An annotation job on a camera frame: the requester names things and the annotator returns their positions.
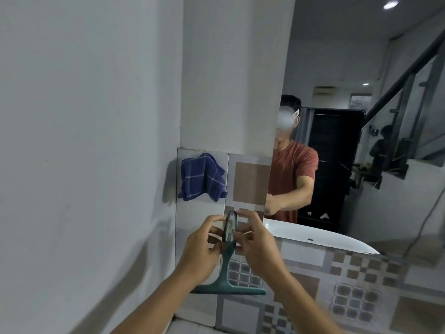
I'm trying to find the person's right hand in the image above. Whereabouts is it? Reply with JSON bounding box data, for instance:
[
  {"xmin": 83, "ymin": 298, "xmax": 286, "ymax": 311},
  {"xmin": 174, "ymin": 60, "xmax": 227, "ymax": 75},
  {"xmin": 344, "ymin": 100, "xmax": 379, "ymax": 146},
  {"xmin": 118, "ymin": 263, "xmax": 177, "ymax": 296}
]
[{"xmin": 233, "ymin": 209, "xmax": 292, "ymax": 286}]

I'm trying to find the person's left hand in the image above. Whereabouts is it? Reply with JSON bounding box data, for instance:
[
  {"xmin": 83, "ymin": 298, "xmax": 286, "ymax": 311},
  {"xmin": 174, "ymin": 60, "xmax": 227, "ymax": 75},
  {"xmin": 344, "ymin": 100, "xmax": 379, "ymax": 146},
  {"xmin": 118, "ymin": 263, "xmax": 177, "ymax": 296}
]
[{"xmin": 175, "ymin": 215, "xmax": 227, "ymax": 286}]

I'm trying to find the green window squeegee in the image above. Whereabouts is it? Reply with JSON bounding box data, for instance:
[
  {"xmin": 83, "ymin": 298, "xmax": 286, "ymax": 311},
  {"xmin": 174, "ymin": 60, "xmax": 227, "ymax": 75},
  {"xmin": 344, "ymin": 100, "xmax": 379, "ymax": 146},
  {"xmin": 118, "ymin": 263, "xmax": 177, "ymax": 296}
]
[{"xmin": 190, "ymin": 210, "xmax": 267, "ymax": 296}]

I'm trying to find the person's left forearm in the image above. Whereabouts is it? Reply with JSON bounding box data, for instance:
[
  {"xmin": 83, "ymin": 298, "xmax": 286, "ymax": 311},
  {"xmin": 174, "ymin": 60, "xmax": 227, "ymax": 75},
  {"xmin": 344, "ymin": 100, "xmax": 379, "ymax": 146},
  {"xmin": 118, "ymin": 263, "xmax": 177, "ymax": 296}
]
[{"xmin": 111, "ymin": 269, "xmax": 199, "ymax": 334}]

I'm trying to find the person's right forearm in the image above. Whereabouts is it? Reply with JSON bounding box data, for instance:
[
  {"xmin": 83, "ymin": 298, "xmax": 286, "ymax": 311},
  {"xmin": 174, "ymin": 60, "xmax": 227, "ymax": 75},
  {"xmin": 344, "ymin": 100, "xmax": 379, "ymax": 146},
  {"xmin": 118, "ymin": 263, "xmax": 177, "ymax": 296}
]
[{"xmin": 273, "ymin": 270, "xmax": 345, "ymax": 334}]

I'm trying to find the blue checked cloth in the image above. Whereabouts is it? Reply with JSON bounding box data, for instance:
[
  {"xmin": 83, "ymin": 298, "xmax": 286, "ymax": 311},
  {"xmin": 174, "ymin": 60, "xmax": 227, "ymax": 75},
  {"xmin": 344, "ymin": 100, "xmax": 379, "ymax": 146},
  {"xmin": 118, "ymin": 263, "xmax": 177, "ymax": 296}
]
[{"xmin": 178, "ymin": 152, "xmax": 229, "ymax": 202}]

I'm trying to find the large wall mirror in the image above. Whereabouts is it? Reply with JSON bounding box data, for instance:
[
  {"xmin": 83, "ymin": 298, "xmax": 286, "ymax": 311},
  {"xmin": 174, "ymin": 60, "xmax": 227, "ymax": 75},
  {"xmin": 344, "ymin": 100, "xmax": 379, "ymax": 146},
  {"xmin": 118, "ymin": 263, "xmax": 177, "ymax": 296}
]
[{"xmin": 264, "ymin": 0, "xmax": 445, "ymax": 272}]

